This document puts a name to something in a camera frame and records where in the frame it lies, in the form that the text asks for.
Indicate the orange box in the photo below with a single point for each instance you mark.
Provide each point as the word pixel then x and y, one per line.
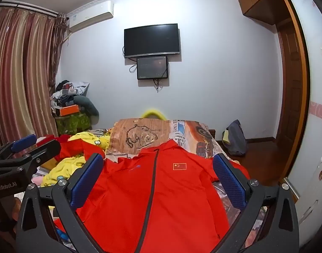
pixel 69 110

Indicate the pile of clutter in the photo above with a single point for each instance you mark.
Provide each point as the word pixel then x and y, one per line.
pixel 62 95

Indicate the black wall television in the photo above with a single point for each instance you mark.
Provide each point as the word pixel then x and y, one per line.
pixel 152 40

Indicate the white air conditioner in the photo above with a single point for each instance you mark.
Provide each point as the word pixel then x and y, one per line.
pixel 91 15

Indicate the grey bag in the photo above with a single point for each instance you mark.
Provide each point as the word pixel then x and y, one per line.
pixel 236 139

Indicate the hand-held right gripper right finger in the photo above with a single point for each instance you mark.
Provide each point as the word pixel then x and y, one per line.
pixel 228 181

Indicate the striped brown curtain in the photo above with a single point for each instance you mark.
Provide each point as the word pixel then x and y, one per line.
pixel 21 79

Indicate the dark red cloth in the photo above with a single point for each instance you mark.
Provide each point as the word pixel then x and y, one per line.
pixel 59 138

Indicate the newspaper print bed sheet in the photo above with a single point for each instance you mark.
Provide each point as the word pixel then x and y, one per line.
pixel 195 137

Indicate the small black wall monitor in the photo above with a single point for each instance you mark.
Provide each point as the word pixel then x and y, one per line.
pixel 152 67

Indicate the red zip jacket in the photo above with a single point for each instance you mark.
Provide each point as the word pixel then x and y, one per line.
pixel 176 203

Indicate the white sliding wardrobe door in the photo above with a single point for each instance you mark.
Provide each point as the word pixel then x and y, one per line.
pixel 315 84

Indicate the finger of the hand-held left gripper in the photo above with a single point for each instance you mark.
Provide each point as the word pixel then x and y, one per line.
pixel 46 150
pixel 25 141

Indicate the wooden door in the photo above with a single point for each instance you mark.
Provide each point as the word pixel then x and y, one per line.
pixel 291 97

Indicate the wooden bed frame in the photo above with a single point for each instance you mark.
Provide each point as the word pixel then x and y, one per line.
pixel 213 133

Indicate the brown printed mat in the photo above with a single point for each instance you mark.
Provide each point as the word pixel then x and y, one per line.
pixel 140 134

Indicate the yellow printed garment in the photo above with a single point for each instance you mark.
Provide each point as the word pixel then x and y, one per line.
pixel 71 163

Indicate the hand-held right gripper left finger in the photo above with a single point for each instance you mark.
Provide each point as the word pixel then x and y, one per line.
pixel 87 179

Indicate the green patterned cloth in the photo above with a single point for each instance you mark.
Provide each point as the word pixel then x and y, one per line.
pixel 72 125

